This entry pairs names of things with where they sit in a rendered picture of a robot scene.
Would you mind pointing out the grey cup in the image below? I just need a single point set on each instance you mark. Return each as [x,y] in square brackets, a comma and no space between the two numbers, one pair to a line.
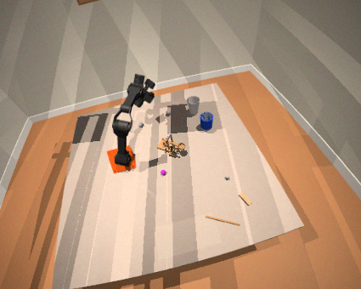
[193,103]

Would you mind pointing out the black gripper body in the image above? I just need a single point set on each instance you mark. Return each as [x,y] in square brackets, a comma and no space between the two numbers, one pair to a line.
[149,84]

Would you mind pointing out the blue cylindrical cup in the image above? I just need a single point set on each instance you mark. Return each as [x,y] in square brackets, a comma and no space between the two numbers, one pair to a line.
[206,120]

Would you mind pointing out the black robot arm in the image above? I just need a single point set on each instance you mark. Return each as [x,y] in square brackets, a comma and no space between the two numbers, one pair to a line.
[122,128]

